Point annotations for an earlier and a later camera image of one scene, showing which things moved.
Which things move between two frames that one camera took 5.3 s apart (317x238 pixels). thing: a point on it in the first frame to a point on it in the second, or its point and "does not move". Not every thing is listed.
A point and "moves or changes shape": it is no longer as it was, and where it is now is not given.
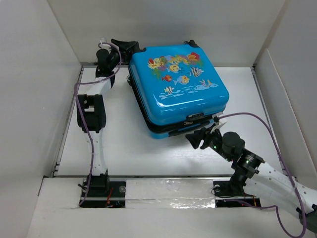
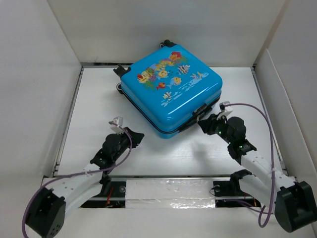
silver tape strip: [170, 194] does not move
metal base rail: [117, 198] does not move
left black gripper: [127, 53] to [137, 137]
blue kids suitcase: [176, 88] moves or changes shape
